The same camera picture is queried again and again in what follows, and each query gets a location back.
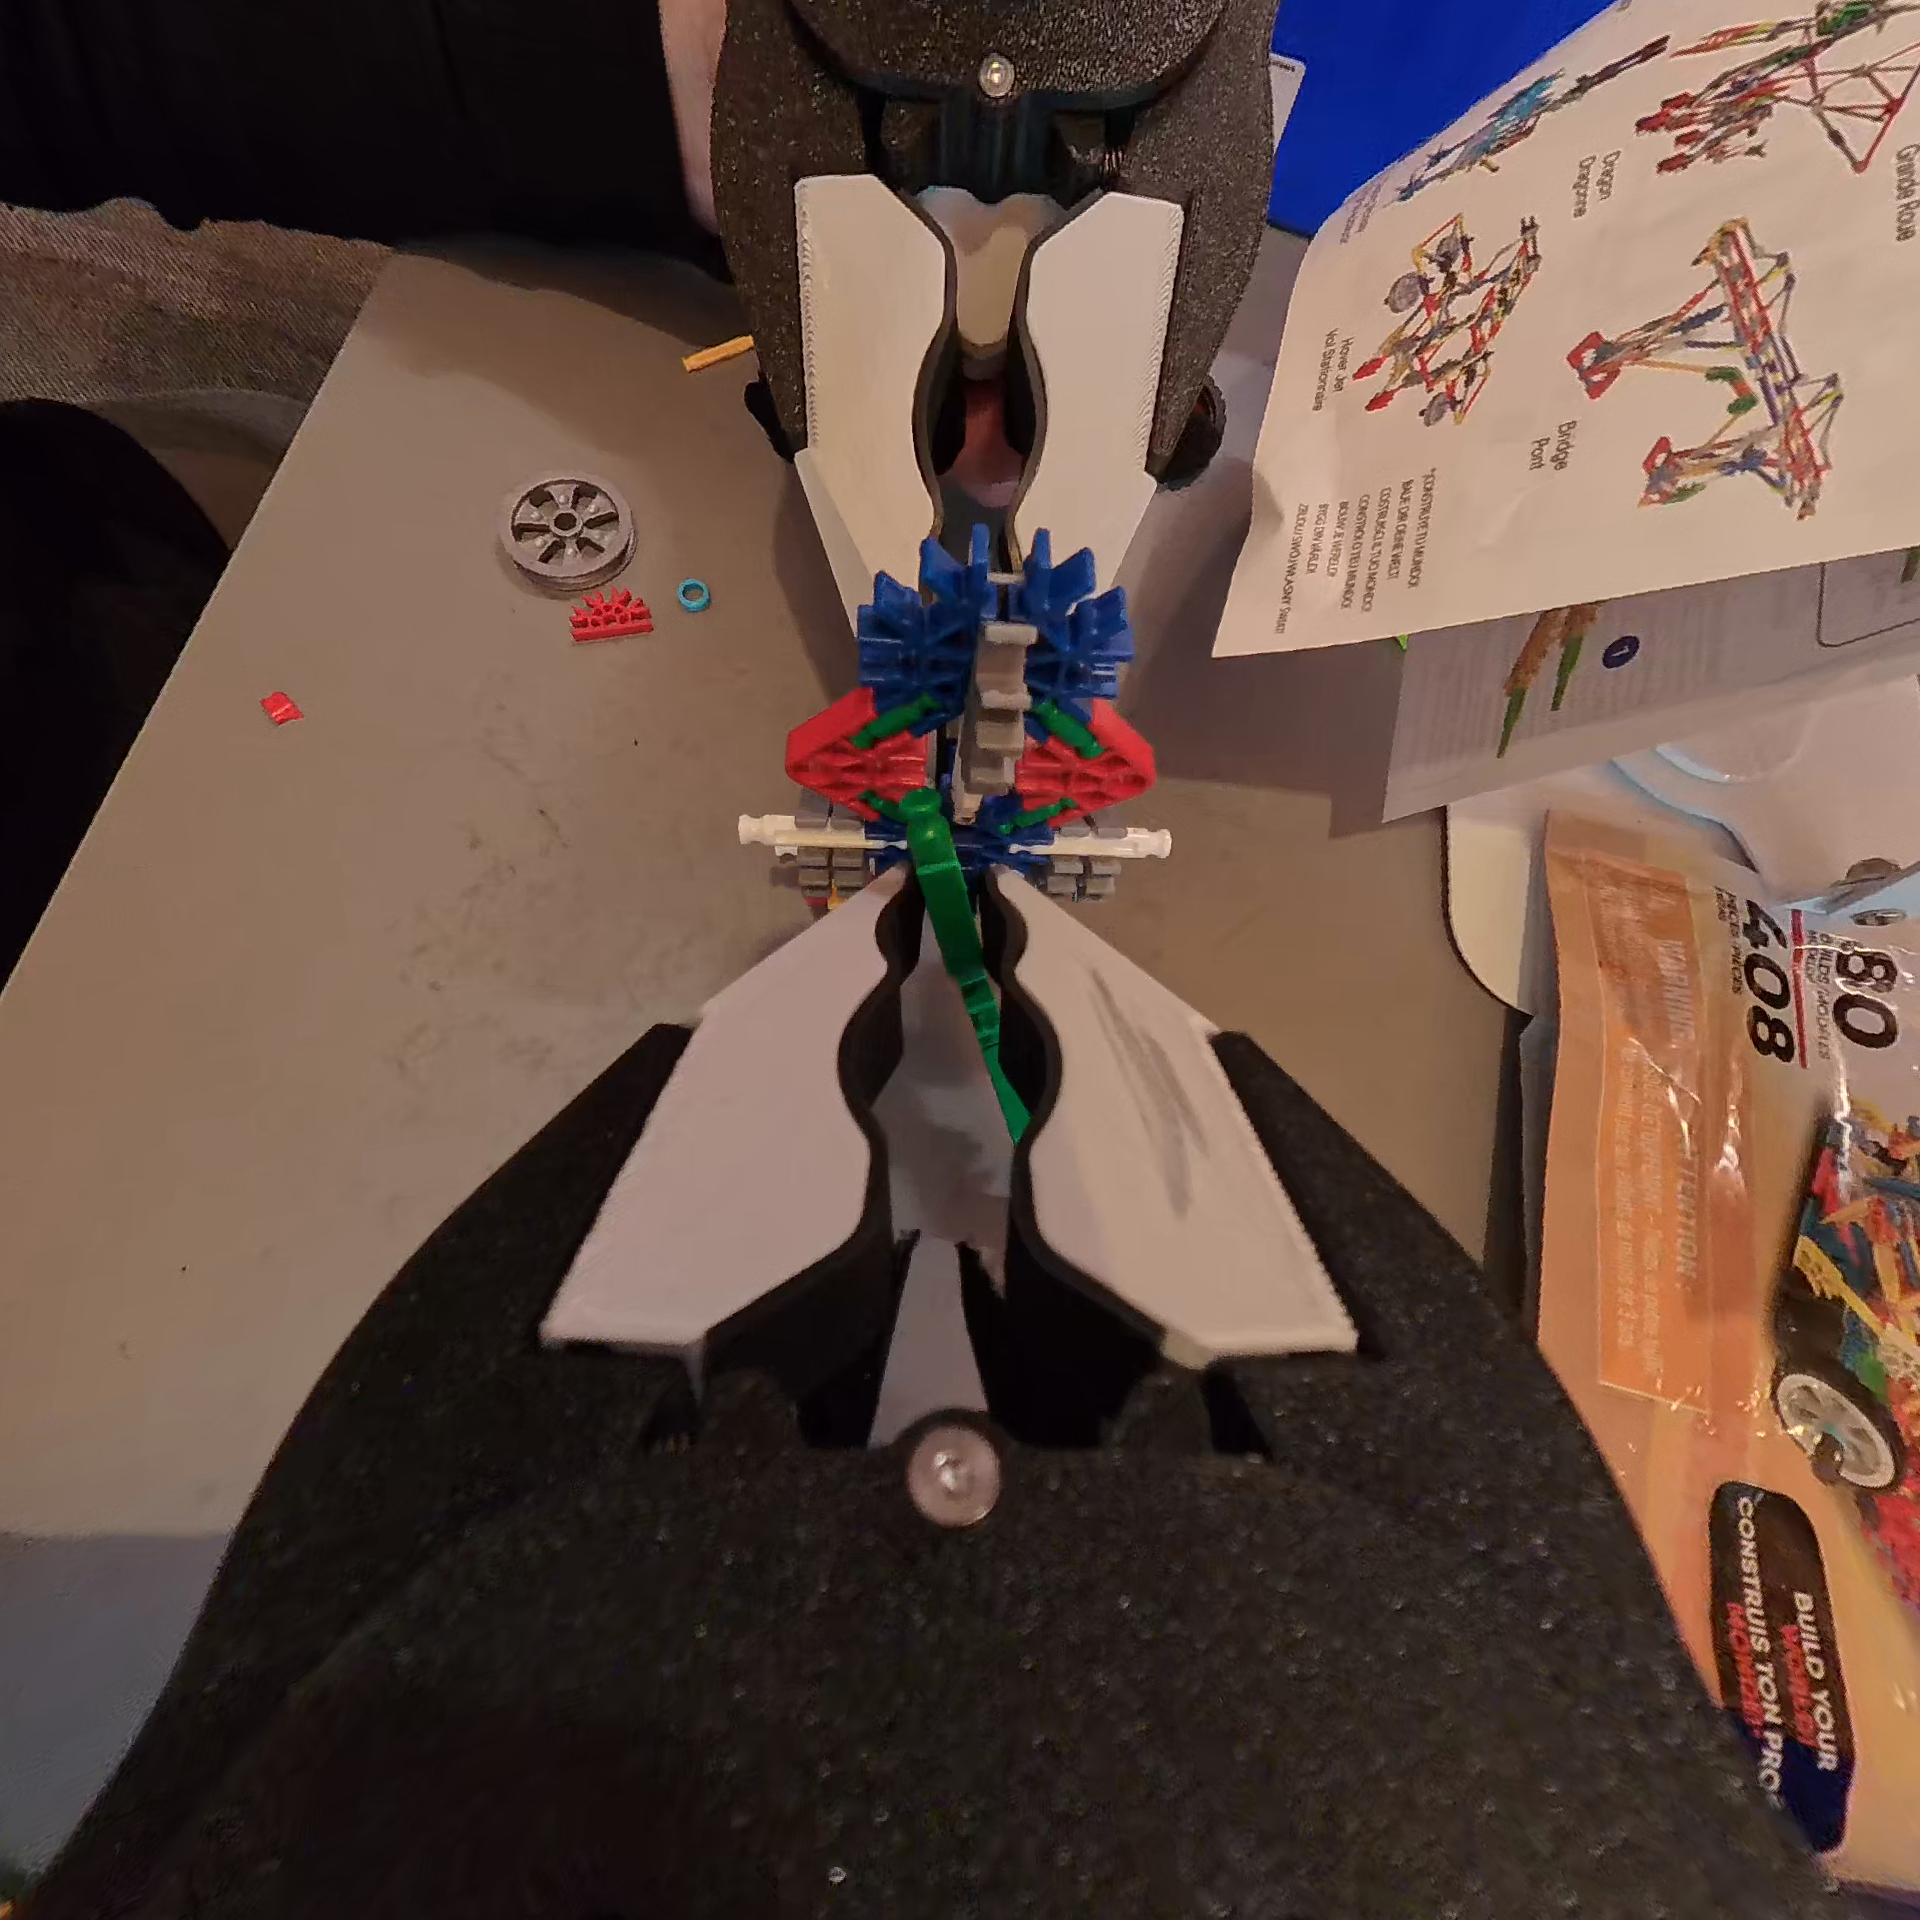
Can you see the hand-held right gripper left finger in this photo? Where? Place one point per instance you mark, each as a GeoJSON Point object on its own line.
{"type": "Point", "coordinates": [705, 1184]}

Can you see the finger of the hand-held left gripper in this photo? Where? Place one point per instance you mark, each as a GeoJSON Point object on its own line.
{"type": "Point", "coordinates": [856, 345]}
{"type": "Point", "coordinates": [1103, 345]}

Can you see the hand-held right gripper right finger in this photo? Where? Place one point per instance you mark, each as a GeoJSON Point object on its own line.
{"type": "Point", "coordinates": [1184, 1184]}

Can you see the blue snowflake connector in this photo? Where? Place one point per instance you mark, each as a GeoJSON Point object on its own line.
{"type": "Point", "coordinates": [914, 629]}

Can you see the colourful construction toy model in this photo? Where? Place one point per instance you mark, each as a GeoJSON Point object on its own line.
{"type": "Point", "coordinates": [839, 763]}

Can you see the person's left forearm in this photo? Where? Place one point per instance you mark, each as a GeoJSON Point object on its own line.
{"type": "Point", "coordinates": [300, 106]}

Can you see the person's left hand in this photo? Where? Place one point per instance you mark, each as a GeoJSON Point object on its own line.
{"type": "Point", "coordinates": [983, 427]}

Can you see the short yellow rod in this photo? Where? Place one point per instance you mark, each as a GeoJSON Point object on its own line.
{"type": "Point", "coordinates": [715, 355]}

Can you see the grey spoked pulley wheel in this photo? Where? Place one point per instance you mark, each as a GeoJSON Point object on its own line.
{"type": "Point", "coordinates": [568, 532]}

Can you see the red half snowflake connector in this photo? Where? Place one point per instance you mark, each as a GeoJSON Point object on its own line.
{"type": "Point", "coordinates": [610, 616]}

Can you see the blue plastic bin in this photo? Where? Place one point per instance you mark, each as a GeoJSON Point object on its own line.
{"type": "Point", "coordinates": [1394, 89]}

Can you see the white foam board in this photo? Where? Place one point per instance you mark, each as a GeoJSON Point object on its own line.
{"type": "Point", "coordinates": [1494, 914]}

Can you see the brown plastic bag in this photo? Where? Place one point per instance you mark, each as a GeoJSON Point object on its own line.
{"type": "Point", "coordinates": [1651, 1201]}

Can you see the toy models instruction sheet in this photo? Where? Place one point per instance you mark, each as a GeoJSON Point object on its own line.
{"type": "Point", "coordinates": [1651, 495]}

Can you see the small red clip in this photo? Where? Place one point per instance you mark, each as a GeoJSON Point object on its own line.
{"type": "Point", "coordinates": [282, 708]}

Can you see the white instruction booklet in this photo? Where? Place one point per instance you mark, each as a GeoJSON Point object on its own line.
{"type": "Point", "coordinates": [1723, 704]}

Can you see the white metal stand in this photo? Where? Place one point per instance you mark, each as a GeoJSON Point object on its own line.
{"type": "Point", "coordinates": [1862, 885]}

